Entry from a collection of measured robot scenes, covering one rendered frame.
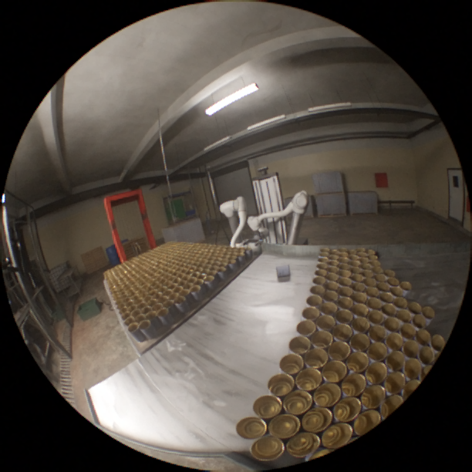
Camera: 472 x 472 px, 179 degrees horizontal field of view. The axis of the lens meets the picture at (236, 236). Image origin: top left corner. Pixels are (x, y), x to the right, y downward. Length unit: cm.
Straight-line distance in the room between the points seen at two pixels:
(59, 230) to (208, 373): 974
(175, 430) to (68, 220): 971
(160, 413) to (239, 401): 26
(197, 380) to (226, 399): 12
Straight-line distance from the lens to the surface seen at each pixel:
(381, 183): 937
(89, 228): 967
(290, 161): 937
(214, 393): 56
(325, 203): 747
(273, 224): 190
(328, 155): 916
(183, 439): 58
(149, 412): 65
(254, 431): 52
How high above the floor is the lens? 159
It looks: 15 degrees down
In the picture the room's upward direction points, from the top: 12 degrees counter-clockwise
